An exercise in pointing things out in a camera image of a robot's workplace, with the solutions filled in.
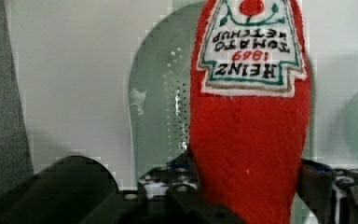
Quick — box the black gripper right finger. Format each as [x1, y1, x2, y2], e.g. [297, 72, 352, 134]
[296, 159, 358, 224]

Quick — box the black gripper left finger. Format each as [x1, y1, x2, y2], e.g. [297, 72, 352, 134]
[80, 149, 247, 224]

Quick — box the red plush ketchup bottle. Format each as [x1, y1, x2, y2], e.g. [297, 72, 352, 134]
[190, 0, 311, 224]

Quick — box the green perforated strainer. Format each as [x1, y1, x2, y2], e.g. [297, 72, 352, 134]
[128, 1, 321, 224]

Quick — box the black cylinder cup upper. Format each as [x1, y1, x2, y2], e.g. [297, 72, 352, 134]
[0, 156, 118, 224]

